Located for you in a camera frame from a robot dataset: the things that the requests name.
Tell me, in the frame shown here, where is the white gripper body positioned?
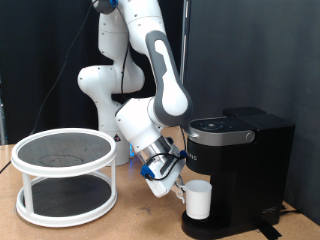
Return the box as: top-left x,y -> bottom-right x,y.
144,150 -> 187,199

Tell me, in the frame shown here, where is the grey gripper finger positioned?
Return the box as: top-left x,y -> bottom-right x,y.
171,177 -> 187,205

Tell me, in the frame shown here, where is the white ceramic mug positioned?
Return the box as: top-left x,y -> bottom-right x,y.
179,179 -> 213,221

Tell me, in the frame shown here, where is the black Keurig coffee machine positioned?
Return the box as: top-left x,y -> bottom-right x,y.
181,106 -> 296,240

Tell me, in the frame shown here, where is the black tape strip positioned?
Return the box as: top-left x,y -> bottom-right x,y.
255,222 -> 283,240

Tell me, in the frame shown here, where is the white two-tier turntable stand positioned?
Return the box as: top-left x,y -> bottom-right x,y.
10,128 -> 118,229

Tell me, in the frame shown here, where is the grey metal pole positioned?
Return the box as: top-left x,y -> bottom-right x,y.
179,0 -> 192,86

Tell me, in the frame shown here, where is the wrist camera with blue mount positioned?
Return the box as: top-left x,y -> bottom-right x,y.
140,164 -> 156,181

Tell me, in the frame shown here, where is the black power cord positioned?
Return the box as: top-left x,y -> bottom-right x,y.
279,203 -> 301,218

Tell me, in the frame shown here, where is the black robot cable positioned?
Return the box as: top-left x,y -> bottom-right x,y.
0,0 -> 188,183

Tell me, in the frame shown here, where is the grey metal frame post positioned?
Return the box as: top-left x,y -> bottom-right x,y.
0,74 -> 6,146

